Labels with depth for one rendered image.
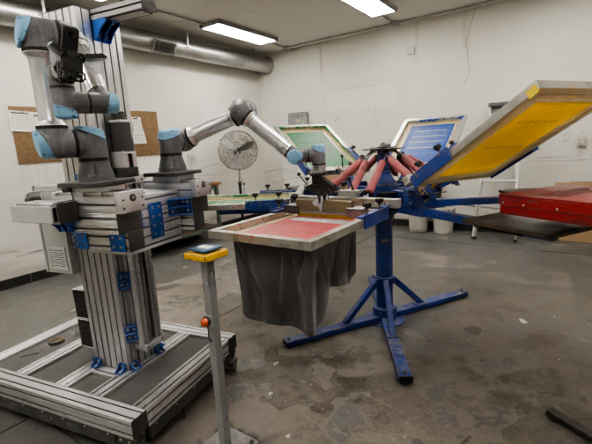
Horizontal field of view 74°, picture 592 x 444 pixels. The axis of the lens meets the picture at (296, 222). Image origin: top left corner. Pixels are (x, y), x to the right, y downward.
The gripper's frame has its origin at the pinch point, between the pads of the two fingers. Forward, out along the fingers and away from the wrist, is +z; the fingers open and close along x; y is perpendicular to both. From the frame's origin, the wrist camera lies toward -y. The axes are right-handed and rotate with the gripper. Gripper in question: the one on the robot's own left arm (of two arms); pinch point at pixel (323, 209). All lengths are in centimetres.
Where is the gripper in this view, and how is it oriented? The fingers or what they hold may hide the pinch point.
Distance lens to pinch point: 217.5
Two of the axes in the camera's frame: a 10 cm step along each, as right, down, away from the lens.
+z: 0.5, 9.8, 1.9
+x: -5.7, 1.9, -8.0
